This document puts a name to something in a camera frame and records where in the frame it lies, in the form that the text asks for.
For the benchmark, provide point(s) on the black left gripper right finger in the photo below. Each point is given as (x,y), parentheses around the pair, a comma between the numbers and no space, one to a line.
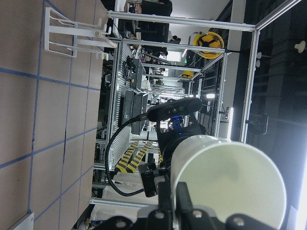
(183,200)

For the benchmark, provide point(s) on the white ikea cup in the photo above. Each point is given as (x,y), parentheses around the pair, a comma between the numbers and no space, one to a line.
(230,178)

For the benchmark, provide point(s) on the white wire cup rack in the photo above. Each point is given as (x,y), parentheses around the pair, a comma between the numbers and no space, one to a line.
(66,37)

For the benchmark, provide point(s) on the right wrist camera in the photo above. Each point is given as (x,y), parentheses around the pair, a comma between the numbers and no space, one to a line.
(172,108)

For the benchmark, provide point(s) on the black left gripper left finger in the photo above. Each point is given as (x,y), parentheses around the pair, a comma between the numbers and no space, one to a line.
(164,200)

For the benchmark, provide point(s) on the yellow hard hat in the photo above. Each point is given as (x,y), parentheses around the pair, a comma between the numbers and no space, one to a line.
(211,40)

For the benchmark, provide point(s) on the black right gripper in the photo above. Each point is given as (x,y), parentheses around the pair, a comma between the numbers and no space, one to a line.
(168,140)

